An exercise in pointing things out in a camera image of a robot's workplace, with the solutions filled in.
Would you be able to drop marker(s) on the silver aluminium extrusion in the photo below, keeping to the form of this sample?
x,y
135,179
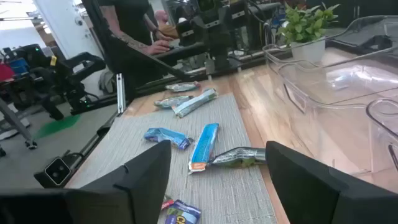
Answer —
x,y
120,93

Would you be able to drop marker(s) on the small black camera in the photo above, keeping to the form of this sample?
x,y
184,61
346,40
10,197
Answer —
x,y
57,171

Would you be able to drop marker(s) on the black background robot arm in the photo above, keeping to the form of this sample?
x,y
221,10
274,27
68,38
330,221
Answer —
x,y
71,71

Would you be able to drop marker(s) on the red green granola bar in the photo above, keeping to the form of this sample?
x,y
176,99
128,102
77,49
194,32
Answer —
x,y
182,86
171,101

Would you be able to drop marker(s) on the person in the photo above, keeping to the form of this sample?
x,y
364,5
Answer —
x,y
169,31
130,18

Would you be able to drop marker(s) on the grey wheeled stand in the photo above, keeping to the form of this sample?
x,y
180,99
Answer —
x,y
15,121

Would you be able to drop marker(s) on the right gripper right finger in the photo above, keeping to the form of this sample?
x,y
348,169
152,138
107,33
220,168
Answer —
x,y
311,193

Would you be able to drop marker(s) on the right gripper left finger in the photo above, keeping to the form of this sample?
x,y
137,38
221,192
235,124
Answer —
x,y
124,199

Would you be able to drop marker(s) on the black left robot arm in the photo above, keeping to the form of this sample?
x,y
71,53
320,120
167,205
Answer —
x,y
217,37

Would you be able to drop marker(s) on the purple Chewy granola bar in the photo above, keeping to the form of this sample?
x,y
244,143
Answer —
x,y
183,213

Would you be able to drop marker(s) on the blue white granola bar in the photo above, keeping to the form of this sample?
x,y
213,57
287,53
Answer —
x,y
194,103

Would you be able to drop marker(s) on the green plant in white pot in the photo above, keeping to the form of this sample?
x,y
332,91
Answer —
x,y
304,25

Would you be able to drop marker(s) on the purple snack bar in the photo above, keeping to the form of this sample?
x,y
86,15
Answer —
x,y
239,156

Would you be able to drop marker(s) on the clear plastic bin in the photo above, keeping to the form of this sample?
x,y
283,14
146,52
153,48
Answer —
x,y
280,56
311,93
382,140

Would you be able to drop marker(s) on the grey woven placemat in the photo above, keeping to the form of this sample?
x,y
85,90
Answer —
x,y
217,193

